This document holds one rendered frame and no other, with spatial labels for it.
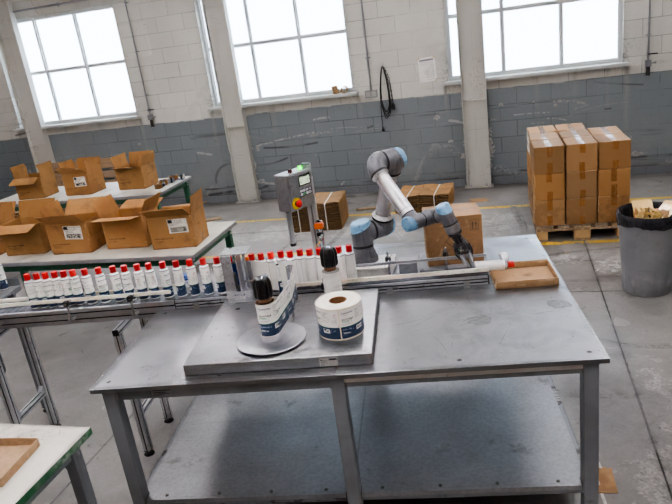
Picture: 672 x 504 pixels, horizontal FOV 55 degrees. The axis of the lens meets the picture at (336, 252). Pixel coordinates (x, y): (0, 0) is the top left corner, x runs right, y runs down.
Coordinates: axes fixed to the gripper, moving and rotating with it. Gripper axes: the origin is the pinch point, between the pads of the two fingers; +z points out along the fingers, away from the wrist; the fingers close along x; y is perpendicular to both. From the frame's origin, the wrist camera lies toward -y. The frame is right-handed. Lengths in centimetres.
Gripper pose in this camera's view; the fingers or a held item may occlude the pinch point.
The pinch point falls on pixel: (470, 264)
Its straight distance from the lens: 330.7
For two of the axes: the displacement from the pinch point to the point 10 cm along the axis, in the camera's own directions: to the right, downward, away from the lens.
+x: 8.8, -4.0, -2.4
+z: 4.6, 8.5, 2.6
